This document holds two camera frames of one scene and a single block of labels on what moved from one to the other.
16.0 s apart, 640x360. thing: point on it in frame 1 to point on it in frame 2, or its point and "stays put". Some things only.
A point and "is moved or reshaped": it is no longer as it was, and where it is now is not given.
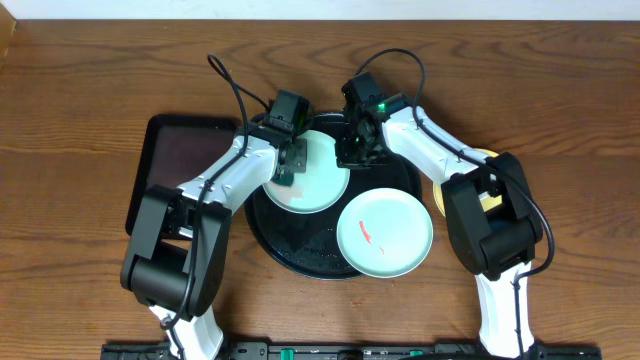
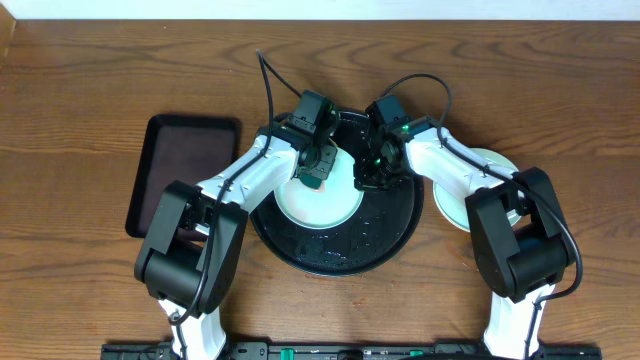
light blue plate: x=322 y=185 is moved or reshaped
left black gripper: x=296 y=156 to x=316 y=167
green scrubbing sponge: x=285 y=179 is moved or reshaped
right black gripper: x=344 y=159 to x=362 y=180
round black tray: x=306 y=245 stays put
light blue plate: x=384 y=233 to x=336 y=201
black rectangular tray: x=174 y=150 stays put
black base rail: x=350 y=351 stays put
